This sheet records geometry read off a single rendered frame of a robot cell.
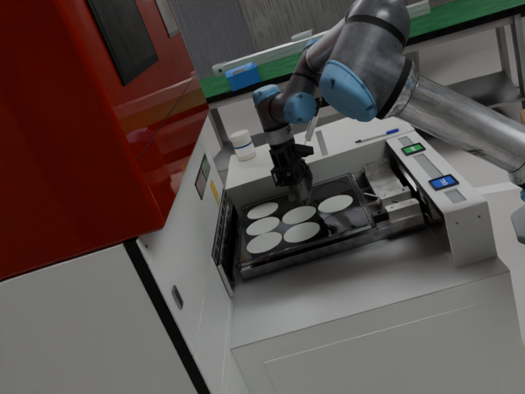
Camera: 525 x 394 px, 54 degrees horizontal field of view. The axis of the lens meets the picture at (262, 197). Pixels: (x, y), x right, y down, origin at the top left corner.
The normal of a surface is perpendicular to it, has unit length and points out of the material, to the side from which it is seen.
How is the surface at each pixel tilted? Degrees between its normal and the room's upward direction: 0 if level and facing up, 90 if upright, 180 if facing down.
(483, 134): 86
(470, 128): 86
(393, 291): 0
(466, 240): 90
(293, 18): 90
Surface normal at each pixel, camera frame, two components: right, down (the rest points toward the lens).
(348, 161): 0.00, 0.39
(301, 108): 0.54, 0.14
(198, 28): -0.25, 0.45
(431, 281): -0.32, -0.87
